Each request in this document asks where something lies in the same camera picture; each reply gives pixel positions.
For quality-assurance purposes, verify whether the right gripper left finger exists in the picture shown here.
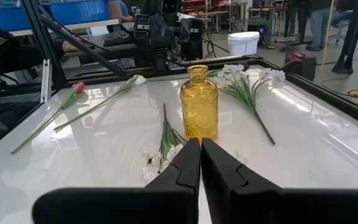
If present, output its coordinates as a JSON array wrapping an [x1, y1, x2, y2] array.
[[32, 138, 201, 224]]

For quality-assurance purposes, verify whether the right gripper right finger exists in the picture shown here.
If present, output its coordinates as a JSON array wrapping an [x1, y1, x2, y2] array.
[[201, 138, 358, 224]]

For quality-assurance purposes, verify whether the white tulip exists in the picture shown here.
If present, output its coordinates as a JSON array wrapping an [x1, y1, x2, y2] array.
[[53, 74, 147, 133]]

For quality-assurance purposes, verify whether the white blossom spray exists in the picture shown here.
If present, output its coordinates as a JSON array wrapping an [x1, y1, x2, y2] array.
[[208, 63, 287, 146], [141, 103, 249, 184]]

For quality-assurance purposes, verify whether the red tulip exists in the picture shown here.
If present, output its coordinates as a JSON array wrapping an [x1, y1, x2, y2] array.
[[10, 82, 86, 156]]

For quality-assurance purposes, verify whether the yellow glass vase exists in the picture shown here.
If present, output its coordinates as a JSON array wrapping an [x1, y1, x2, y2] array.
[[180, 64, 219, 141]]

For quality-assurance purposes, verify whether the person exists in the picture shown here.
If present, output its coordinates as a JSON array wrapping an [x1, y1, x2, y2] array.
[[331, 9, 356, 30], [305, 0, 334, 52], [283, 0, 307, 40], [0, 39, 80, 155], [119, 0, 135, 22]]

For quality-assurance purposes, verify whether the black keyboard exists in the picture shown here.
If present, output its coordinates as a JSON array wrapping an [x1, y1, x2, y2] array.
[[102, 30, 132, 47]]

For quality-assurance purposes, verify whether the white trash bin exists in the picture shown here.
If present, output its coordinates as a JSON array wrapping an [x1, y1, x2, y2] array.
[[227, 30, 260, 57]]

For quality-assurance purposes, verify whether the blue plastic bin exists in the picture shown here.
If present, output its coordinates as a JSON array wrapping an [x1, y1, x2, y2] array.
[[42, 0, 111, 26], [0, 6, 31, 32]]

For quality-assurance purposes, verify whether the light wooden desk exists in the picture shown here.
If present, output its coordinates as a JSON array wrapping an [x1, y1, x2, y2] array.
[[9, 18, 122, 37]]

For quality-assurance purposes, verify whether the person's hand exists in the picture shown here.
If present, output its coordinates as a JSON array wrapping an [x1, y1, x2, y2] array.
[[62, 40, 81, 54]]

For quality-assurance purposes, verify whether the black box with purple light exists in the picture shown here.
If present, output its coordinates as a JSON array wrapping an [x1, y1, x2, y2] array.
[[247, 19, 270, 48]]

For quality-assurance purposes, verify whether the red black tool case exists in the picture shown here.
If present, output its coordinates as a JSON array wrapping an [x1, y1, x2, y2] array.
[[284, 50, 308, 62]]

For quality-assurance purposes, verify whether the black computer tower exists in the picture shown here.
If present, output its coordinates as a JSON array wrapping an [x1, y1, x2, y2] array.
[[280, 57, 318, 82]]

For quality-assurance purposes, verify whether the silver frame bracket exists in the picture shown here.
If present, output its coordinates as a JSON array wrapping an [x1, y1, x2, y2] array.
[[40, 58, 53, 103]]

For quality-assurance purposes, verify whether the black aluminium table frame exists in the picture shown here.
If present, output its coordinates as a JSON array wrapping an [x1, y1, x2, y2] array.
[[19, 0, 358, 131]]

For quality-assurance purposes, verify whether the yellow extension plug cable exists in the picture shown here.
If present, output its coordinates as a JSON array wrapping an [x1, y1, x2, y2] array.
[[320, 74, 358, 103]]

